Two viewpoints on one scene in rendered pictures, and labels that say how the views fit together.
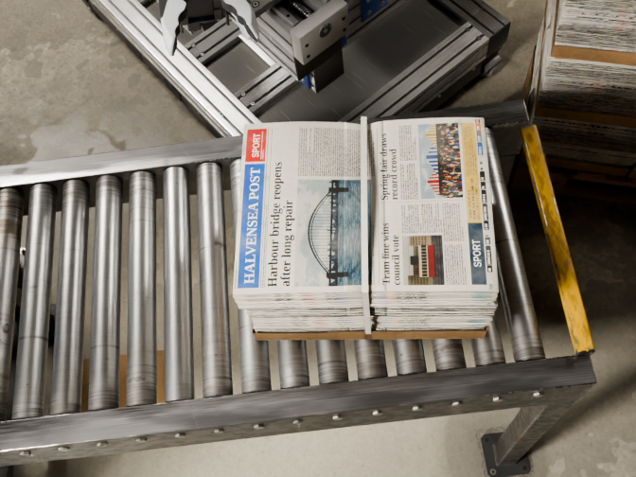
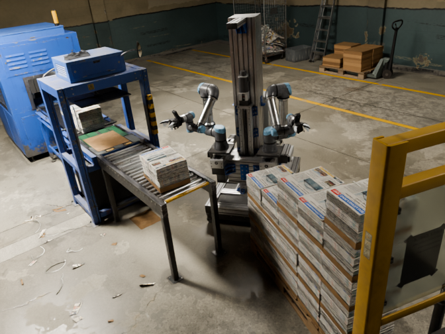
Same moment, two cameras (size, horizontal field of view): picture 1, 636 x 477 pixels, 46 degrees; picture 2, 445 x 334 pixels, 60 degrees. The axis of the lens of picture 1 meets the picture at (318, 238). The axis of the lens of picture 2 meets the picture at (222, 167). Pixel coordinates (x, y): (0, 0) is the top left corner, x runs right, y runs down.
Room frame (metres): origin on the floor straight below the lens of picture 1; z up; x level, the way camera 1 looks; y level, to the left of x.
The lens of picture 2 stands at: (-1.08, -2.71, 2.46)
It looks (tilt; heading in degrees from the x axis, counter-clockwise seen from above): 28 degrees down; 49
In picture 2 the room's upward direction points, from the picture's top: 5 degrees counter-clockwise
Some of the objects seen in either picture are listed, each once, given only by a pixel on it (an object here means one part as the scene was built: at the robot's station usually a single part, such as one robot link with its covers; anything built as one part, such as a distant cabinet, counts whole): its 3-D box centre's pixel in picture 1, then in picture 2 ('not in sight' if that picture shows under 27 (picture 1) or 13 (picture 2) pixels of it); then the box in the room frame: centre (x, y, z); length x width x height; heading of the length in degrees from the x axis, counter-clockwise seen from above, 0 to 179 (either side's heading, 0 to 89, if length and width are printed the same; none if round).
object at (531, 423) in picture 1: (527, 427); (169, 248); (0.26, -0.36, 0.34); 0.06 x 0.06 x 0.68; 85
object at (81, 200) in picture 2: not in sight; (114, 170); (0.65, 1.27, 0.38); 0.94 x 0.69 x 0.63; 175
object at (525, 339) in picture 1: (503, 240); (183, 191); (0.52, -0.32, 0.77); 0.47 x 0.05 x 0.05; 175
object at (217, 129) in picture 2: not in sight; (219, 132); (1.26, 0.00, 0.98); 0.13 x 0.12 x 0.14; 94
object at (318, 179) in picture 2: not in sight; (310, 180); (0.91, -1.33, 1.06); 0.37 x 0.29 x 0.01; 158
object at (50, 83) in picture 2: not in sight; (93, 77); (0.65, 1.27, 1.50); 0.94 x 0.68 x 0.10; 175
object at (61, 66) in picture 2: not in sight; (89, 63); (0.65, 1.27, 1.65); 0.60 x 0.45 x 0.20; 175
